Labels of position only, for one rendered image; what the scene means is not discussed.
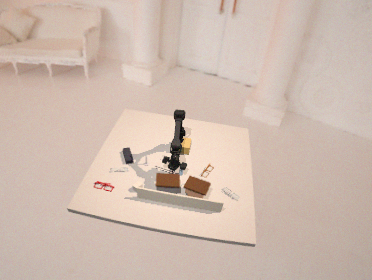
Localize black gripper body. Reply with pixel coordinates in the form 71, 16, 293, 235
162, 156, 187, 170

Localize red glasses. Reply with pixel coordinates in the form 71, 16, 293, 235
94, 181, 114, 192

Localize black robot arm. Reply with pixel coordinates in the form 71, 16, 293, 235
168, 109, 186, 171

